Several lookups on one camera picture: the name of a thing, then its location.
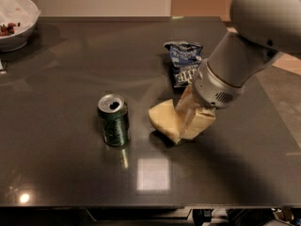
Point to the yellow sponge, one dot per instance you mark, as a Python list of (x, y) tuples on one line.
[(167, 120)]

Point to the blue chip bag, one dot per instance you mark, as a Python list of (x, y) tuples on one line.
[(185, 57)]

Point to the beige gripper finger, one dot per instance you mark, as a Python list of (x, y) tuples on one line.
[(187, 100), (192, 121)]

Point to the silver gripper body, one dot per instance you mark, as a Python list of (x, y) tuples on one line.
[(212, 88)]

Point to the white bowl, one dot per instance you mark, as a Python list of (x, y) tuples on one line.
[(21, 33)]

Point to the white paper in bowl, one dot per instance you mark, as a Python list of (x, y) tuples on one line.
[(16, 11)]

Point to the green soda can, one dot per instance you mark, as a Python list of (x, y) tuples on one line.
[(113, 113)]

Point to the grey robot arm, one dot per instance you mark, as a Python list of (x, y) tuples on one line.
[(262, 28)]

